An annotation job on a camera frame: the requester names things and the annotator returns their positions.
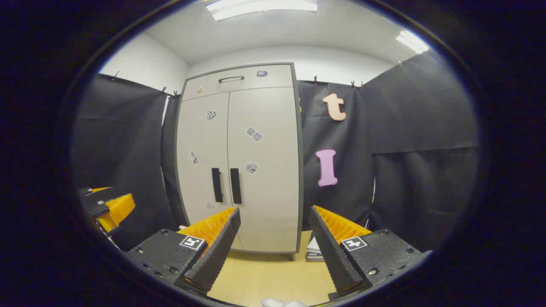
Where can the large ceiling light panel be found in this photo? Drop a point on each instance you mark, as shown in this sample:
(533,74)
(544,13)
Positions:
(260,8)

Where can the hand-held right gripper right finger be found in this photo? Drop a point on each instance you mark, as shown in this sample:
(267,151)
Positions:
(332,256)

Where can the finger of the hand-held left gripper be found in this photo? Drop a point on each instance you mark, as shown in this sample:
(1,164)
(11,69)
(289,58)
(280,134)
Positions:
(100,189)
(117,209)

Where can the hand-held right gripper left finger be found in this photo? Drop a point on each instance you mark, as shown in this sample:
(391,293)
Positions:
(217,251)

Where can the black backdrop cloth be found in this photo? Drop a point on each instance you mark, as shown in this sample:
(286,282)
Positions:
(405,128)

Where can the small ceiling light panel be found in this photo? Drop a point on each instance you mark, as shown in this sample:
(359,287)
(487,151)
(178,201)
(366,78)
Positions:
(411,41)

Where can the beige cabinet door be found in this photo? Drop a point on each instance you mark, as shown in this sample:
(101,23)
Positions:
(200,140)
(273,192)

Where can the white printed box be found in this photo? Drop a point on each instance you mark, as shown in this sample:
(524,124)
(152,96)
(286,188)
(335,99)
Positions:
(315,249)

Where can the beige double-door shoe cabinet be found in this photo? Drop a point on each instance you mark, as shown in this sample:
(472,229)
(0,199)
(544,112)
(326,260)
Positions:
(273,79)

